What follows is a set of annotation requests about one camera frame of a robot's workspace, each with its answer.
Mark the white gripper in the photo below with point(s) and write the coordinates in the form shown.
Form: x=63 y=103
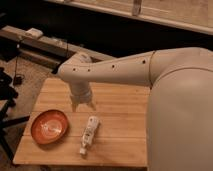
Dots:
x=81 y=93

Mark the white plastic bottle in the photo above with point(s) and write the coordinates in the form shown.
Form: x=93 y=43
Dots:
x=89 y=133

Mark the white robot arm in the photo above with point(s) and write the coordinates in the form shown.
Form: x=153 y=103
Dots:
x=179 y=119

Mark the orange ceramic bowl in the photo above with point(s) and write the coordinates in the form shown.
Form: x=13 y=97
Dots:
x=49 y=127

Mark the wooden table board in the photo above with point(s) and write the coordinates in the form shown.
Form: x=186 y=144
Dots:
x=119 y=141

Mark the long wooden beam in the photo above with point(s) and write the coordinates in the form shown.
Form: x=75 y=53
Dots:
x=46 y=51

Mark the black tripod stand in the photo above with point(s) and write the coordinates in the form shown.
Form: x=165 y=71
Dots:
x=9 y=94

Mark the small white box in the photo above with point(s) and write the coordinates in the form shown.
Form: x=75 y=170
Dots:
x=34 y=33

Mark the wooden shelf ledge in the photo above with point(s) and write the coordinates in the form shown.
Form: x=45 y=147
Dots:
x=193 y=15

